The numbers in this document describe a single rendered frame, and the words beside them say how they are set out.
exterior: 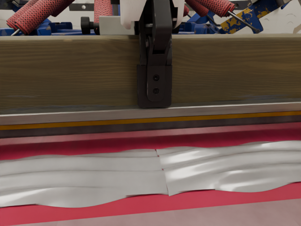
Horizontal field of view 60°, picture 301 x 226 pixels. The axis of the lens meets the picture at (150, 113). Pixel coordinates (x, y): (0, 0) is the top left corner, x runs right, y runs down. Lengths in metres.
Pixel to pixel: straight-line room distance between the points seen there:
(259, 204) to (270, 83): 0.14
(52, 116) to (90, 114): 0.03
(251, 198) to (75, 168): 0.14
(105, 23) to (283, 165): 0.40
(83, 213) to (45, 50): 0.14
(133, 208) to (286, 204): 0.11
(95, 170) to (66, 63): 0.10
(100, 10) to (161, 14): 0.55
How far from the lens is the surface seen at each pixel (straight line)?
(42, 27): 0.90
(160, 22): 0.19
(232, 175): 0.22
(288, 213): 0.21
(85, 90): 0.26
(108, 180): 0.21
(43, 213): 0.20
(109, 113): 0.25
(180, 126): 0.29
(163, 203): 0.19
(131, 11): 0.21
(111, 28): 0.53
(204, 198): 0.20
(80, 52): 0.25
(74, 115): 0.25
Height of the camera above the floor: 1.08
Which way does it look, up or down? 21 degrees down
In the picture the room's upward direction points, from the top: straight up
